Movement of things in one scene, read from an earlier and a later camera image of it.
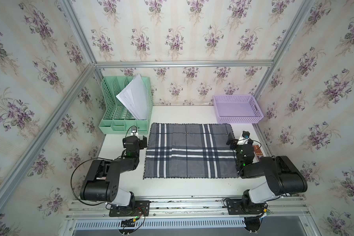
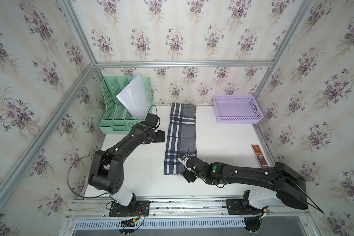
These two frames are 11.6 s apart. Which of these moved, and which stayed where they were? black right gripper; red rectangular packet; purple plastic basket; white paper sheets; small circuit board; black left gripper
Moved: black right gripper; black left gripper
Stayed: small circuit board; purple plastic basket; red rectangular packet; white paper sheets
